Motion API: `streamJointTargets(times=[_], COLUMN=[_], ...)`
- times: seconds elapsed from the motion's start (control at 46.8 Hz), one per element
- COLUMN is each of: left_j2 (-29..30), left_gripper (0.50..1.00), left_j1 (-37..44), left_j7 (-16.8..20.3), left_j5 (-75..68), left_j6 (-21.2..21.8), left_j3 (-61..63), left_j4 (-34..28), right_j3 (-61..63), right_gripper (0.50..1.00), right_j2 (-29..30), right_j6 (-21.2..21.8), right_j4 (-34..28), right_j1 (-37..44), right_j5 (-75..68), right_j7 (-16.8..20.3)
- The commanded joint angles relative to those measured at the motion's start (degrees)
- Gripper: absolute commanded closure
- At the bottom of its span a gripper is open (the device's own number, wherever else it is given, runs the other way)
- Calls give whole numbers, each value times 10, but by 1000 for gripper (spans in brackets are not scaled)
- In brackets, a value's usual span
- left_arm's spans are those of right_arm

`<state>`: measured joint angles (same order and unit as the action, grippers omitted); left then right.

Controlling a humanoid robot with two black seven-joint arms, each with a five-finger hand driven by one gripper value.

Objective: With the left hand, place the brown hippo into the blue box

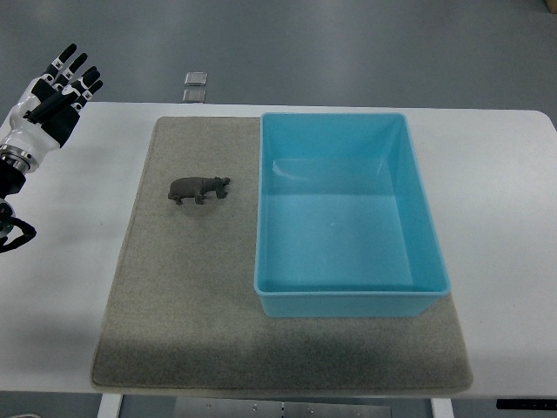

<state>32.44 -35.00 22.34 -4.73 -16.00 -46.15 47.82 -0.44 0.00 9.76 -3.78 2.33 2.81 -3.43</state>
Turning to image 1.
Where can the white table leg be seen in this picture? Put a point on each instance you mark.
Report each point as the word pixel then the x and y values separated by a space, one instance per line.
pixel 442 408
pixel 110 406

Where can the grey felt mat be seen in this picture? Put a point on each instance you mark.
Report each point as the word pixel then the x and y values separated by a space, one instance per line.
pixel 183 312

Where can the metal table crossbar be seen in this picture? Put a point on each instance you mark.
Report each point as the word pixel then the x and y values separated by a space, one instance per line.
pixel 214 407

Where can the brown toy hippo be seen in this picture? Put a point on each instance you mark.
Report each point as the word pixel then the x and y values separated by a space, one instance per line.
pixel 196 188

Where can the white right table leg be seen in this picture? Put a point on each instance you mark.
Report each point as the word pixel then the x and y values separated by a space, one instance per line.
pixel 442 408

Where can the cardboard box corner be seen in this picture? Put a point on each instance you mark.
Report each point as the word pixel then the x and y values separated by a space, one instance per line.
pixel 551 4

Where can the metal floor plate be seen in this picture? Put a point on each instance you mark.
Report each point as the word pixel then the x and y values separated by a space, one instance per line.
pixel 195 78
pixel 194 96

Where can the blue plastic box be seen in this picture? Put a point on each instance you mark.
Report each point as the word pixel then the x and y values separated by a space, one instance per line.
pixel 344 227

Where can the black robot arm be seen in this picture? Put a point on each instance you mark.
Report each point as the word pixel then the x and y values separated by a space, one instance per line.
pixel 15 232

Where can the white left table leg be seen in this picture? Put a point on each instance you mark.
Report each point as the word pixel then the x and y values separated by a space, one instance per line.
pixel 110 406

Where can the black table control panel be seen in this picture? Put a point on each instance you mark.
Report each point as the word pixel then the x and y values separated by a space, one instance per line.
pixel 527 404

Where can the upper metal floor plate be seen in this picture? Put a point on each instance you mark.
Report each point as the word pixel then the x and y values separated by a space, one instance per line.
pixel 195 78

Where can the lower metal floor plate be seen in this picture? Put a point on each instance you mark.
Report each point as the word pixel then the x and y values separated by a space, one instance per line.
pixel 194 96

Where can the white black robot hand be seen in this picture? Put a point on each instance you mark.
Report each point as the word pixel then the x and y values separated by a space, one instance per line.
pixel 48 111

